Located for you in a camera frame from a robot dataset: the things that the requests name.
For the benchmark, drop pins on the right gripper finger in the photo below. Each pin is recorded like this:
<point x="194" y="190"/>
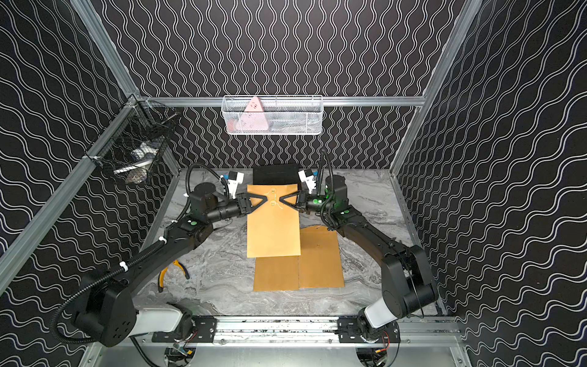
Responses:
<point x="290" y="198"/>
<point x="293" y="205"/>

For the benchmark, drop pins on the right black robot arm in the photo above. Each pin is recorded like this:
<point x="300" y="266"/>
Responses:
<point x="407" y="281"/>

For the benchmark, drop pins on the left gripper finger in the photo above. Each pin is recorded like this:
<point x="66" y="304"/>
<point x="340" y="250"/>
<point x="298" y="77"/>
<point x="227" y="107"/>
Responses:
<point x="251" y="205"/>
<point x="249" y="196"/>

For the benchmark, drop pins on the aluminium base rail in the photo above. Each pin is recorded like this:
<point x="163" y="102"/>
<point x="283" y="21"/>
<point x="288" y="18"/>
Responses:
<point x="290" y="331"/>

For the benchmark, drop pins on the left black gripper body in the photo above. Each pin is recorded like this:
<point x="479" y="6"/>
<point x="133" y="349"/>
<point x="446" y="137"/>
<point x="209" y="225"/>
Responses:
<point x="241" y="204"/>

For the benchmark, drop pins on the brown file bag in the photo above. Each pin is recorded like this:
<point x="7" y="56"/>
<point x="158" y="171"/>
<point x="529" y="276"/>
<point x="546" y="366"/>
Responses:
<point x="273" y="230"/>
<point x="276" y="274"/>
<point x="320" y="261"/>

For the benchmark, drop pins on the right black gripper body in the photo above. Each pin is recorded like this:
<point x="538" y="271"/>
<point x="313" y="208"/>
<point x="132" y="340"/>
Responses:
<point x="311" y="203"/>

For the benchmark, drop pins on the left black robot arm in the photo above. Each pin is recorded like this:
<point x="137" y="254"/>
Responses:
<point x="102" y="309"/>

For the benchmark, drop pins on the black plastic tool case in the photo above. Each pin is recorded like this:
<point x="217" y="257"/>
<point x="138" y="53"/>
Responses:
<point x="286" y="174"/>

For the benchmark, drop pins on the white wire mesh basket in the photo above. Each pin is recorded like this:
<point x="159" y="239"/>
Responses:
<point x="286" y="114"/>

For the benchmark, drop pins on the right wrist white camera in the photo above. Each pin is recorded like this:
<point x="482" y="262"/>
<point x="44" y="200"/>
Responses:
<point x="309" y="178"/>

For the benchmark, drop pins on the black wire mesh basket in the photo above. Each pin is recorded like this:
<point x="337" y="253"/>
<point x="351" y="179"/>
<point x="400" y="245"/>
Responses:
<point x="150" y="122"/>

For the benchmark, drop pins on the silver object in black basket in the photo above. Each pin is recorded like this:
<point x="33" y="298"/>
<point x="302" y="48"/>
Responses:
<point x="136" y="171"/>

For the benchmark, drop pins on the pink triangular sheet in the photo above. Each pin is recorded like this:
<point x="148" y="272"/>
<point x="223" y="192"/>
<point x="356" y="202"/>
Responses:
<point x="253" y="119"/>

